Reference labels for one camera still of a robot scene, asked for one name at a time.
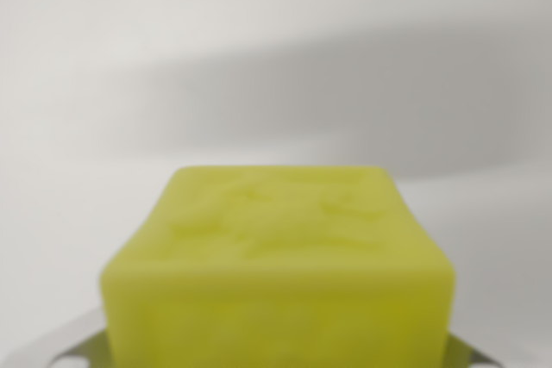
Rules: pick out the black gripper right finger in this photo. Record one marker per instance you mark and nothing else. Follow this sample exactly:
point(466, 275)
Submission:
point(463, 357)

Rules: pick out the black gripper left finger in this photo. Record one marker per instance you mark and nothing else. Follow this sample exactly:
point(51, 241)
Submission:
point(92, 353)

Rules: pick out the yellow soft cube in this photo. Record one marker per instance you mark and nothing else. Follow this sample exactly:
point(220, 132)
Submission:
point(276, 282)

